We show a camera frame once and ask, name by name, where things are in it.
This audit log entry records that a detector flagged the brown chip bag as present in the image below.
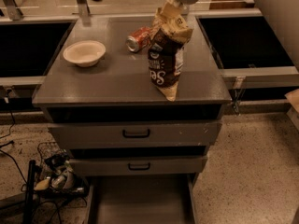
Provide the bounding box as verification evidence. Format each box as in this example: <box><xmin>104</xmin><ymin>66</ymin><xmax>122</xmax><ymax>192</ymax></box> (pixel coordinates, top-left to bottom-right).
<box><xmin>148</xmin><ymin>7</ymin><xmax>192</xmax><ymax>102</ymax></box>

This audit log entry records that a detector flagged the grey drawer cabinet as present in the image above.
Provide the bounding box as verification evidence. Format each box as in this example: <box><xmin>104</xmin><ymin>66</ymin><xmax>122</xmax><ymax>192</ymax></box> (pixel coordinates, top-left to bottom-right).
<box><xmin>32</xmin><ymin>14</ymin><xmax>233</xmax><ymax>179</ymax></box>

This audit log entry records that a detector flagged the grey top drawer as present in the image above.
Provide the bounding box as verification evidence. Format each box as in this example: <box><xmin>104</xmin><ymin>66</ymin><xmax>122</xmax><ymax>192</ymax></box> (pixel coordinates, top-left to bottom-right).
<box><xmin>49</xmin><ymin>121</ymin><xmax>221</xmax><ymax>149</ymax></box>

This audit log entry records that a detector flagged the grey middle drawer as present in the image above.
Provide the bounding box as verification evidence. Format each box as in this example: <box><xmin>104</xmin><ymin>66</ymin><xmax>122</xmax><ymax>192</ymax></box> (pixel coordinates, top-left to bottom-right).
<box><xmin>70</xmin><ymin>156</ymin><xmax>207</xmax><ymax>176</ymax></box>

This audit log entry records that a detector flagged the grey open bottom drawer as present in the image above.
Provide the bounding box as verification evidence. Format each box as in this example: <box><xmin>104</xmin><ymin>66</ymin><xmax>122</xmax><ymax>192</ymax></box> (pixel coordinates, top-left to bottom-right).
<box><xmin>84</xmin><ymin>175</ymin><xmax>198</xmax><ymax>224</ymax></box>

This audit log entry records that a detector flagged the red soda can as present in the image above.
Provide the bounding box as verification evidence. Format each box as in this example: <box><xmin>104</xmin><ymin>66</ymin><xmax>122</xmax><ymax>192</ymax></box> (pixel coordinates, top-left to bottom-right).
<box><xmin>126</xmin><ymin>26</ymin><xmax>150</xmax><ymax>52</ymax></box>

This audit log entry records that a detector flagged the wooden box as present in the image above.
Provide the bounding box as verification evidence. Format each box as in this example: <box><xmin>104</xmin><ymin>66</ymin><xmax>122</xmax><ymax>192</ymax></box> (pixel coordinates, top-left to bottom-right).
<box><xmin>209</xmin><ymin>0</ymin><xmax>255</xmax><ymax>9</ymax></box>

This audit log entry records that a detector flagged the white paper bowl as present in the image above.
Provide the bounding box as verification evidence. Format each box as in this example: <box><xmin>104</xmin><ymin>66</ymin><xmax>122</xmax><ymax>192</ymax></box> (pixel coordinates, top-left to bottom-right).
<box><xmin>63</xmin><ymin>40</ymin><xmax>106</xmax><ymax>67</ymax></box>

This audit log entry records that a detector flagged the cardboard box right edge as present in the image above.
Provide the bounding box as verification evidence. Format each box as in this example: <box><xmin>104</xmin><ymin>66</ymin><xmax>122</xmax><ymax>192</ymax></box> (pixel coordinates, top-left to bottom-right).
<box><xmin>285</xmin><ymin>89</ymin><xmax>299</xmax><ymax>131</ymax></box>

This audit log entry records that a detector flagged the metal post centre left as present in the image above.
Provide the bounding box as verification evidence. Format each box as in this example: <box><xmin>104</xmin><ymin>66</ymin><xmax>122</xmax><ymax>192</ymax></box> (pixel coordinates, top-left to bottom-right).
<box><xmin>77</xmin><ymin>0</ymin><xmax>90</xmax><ymax>17</ymax></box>

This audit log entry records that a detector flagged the metal post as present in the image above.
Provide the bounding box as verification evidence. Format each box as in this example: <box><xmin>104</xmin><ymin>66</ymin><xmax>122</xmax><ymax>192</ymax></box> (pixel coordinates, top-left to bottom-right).
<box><xmin>3</xmin><ymin>0</ymin><xmax>23</xmax><ymax>21</ymax></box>
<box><xmin>77</xmin><ymin>0</ymin><xmax>90</xmax><ymax>17</ymax></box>

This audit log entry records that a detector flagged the metal post far left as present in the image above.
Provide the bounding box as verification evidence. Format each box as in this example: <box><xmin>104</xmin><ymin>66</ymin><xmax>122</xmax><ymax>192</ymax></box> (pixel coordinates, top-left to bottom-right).
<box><xmin>3</xmin><ymin>0</ymin><xmax>23</xmax><ymax>21</ymax></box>

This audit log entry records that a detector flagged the black floor cable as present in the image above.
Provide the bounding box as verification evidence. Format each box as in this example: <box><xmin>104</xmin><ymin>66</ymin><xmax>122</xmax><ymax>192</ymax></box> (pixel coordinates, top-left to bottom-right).
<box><xmin>0</xmin><ymin>109</ymin><xmax>29</xmax><ymax>185</ymax></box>

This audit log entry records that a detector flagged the wire basket with items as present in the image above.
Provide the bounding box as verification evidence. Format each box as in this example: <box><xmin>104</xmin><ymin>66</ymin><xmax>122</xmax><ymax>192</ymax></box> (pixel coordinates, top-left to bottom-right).
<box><xmin>34</xmin><ymin>142</ymin><xmax>86</xmax><ymax>197</ymax></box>

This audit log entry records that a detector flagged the black stand post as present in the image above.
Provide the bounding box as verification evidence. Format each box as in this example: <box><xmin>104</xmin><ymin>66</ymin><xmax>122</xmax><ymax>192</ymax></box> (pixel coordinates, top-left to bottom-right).
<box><xmin>22</xmin><ymin>160</ymin><xmax>36</xmax><ymax>224</ymax></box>

